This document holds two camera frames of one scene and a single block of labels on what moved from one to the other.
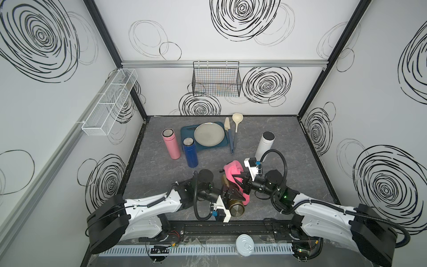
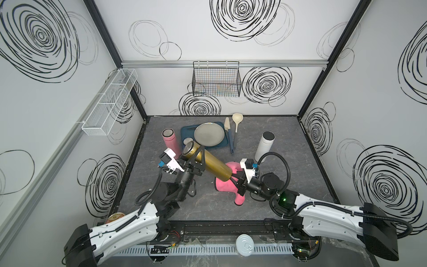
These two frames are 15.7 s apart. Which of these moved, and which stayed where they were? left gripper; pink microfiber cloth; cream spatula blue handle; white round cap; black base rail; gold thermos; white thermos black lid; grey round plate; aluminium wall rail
Moved: pink microfiber cloth; left gripper; gold thermos
Stayed: aluminium wall rail; black base rail; white round cap; white thermos black lid; cream spatula blue handle; grey round plate
